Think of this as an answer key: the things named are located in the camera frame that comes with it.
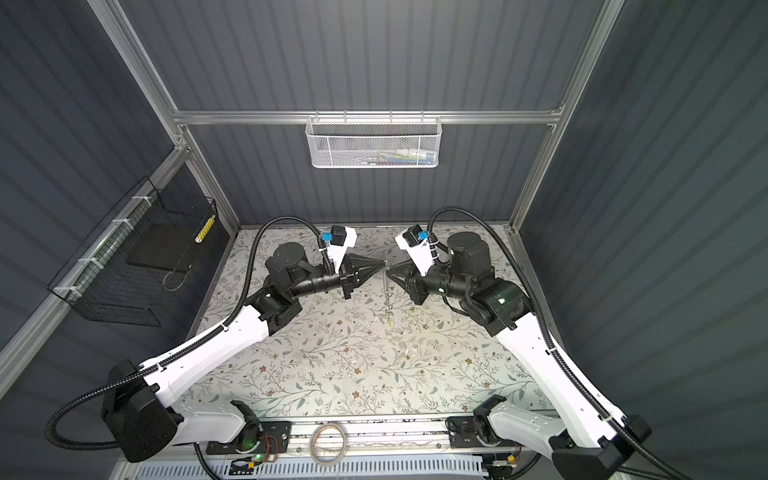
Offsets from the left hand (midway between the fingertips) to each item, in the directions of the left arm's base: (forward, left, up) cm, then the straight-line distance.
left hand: (387, 270), depth 62 cm
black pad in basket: (+15, +57, -8) cm, 59 cm away
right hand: (+1, -2, -1) cm, 2 cm away
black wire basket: (+8, +63, -8) cm, 64 cm away
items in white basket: (+46, -3, -2) cm, 46 cm away
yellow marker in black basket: (+18, +51, -9) cm, 55 cm away
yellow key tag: (+7, 0, -36) cm, 37 cm away
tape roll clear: (-26, +19, -36) cm, 48 cm away
